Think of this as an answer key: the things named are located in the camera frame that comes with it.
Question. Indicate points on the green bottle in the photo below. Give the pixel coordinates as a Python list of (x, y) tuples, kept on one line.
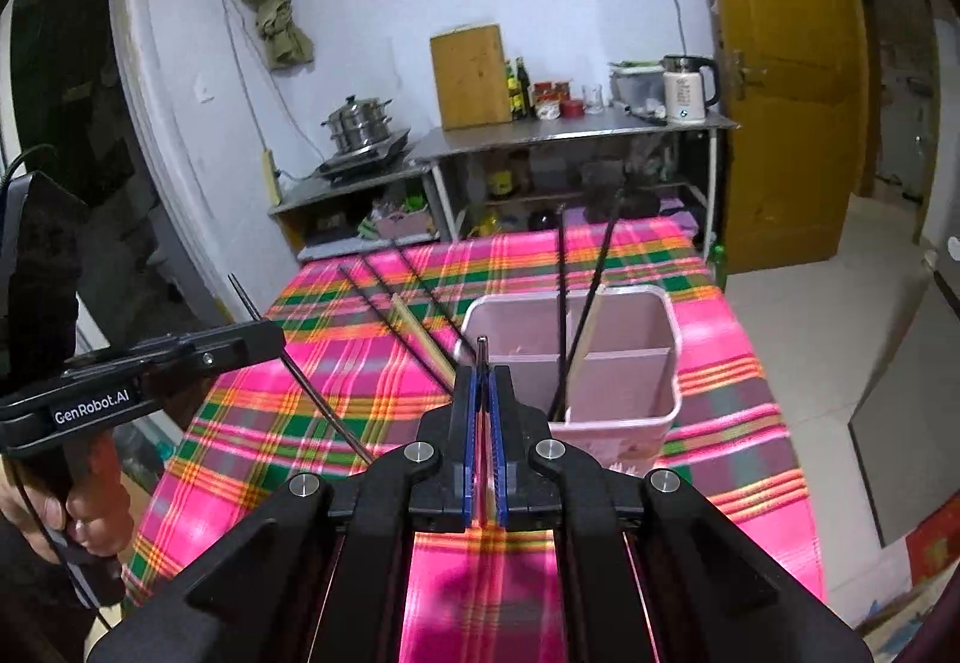
[(720, 269)]

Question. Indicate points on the low metal table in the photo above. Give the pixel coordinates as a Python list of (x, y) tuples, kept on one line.
[(352, 187)]

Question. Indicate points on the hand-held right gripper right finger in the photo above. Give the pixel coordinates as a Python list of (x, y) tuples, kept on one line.
[(499, 438)]

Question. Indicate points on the red round tin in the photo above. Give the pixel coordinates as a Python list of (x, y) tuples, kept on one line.
[(574, 109)]

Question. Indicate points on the yellow wooden door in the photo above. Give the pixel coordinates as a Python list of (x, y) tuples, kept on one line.
[(780, 70)]

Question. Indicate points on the person's left hand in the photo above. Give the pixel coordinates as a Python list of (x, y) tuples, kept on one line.
[(101, 517)]

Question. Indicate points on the steel steamer pot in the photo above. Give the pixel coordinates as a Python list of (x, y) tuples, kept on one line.
[(360, 123)]

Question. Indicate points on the white framed glass door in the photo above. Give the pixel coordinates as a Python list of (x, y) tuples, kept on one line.
[(67, 70)]

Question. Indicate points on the pink basket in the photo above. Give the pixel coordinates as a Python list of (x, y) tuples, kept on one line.
[(405, 226)]

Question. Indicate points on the wooden chopstick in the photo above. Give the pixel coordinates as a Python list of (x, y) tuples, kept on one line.
[(588, 340), (424, 340)]

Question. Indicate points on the dark oil bottle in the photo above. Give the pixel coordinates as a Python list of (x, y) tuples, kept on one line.
[(512, 97), (524, 93)]

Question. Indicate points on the red box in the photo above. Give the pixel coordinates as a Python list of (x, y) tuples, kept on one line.
[(934, 543)]

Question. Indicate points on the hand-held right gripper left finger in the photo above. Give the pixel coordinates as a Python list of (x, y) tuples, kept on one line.
[(471, 423)]

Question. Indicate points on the metal chopstick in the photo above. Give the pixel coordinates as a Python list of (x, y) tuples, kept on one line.
[(482, 352), (322, 400)]

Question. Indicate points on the pink utensil holder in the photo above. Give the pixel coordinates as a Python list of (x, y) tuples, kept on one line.
[(622, 378)]

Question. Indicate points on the person's left forearm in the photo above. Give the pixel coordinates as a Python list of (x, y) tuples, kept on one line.
[(30, 603)]

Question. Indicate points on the clear drinking glass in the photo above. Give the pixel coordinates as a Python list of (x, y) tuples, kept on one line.
[(594, 100)]

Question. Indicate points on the yellow container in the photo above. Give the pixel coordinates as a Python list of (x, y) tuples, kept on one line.
[(500, 185)]

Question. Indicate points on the pink plaid tablecloth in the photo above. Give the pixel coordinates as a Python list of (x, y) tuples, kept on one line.
[(300, 363)]

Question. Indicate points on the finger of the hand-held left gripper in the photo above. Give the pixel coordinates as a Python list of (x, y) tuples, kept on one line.
[(240, 344)]

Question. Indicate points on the yellow power strip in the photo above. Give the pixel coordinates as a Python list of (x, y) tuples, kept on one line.
[(269, 175)]

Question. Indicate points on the grey board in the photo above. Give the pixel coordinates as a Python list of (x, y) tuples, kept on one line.
[(907, 423)]

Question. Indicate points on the tall metal table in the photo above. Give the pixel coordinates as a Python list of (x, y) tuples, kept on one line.
[(600, 127)]

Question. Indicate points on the wooden cutting board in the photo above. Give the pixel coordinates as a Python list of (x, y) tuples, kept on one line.
[(469, 78)]

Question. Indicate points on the white electric kettle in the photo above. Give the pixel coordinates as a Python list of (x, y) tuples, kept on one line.
[(686, 89)]

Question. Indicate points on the induction cooker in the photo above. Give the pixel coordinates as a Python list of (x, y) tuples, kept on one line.
[(360, 164)]

